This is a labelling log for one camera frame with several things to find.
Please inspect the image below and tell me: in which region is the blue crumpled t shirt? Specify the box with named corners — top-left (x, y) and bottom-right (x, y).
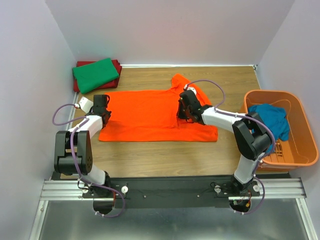
top-left (248, 103), bottom-right (290, 141)

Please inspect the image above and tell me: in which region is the orange plastic laundry basket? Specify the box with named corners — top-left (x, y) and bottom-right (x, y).
top-left (240, 89), bottom-right (319, 172)

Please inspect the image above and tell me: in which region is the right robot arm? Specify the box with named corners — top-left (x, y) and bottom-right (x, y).
top-left (177, 90), bottom-right (275, 196)

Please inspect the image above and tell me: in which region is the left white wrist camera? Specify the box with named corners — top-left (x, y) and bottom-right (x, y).
top-left (74, 96), bottom-right (94, 114)

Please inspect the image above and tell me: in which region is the green folded t shirt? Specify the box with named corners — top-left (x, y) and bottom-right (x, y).
top-left (72, 58), bottom-right (120, 94)

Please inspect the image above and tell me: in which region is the orange t shirt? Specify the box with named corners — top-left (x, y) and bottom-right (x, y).
top-left (98, 73), bottom-right (218, 142)

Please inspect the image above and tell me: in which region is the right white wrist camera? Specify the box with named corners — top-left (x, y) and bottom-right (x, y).
top-left (183, 84), bottom-right (197, 95)

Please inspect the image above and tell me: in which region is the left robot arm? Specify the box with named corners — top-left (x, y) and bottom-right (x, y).
top-left (52, 94), bottom-right (112, 198)

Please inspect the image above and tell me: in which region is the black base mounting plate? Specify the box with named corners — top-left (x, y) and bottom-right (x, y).
top-left (82, 175), bottom-right (261, 214)

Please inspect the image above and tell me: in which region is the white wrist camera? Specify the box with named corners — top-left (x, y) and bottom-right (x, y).
top-left (183, 84), bottom-right (197, 95)
top-left (74, 96), bottom-right (94, 114)

